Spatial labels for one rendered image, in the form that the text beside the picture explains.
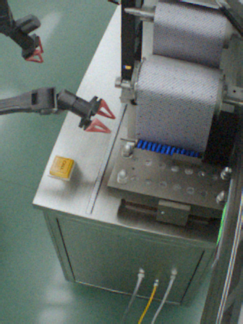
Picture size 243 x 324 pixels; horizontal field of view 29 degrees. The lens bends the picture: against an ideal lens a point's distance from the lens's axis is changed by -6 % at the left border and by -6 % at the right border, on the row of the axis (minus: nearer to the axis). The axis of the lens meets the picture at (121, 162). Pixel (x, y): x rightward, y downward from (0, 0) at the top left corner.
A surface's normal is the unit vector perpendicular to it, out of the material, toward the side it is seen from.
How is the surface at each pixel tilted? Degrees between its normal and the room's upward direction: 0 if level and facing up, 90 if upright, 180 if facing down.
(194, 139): 90
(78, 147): 0
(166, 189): 0
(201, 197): 0
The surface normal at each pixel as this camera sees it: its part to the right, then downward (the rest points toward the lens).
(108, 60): 0.00, -0.55
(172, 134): -0.25, 0.81
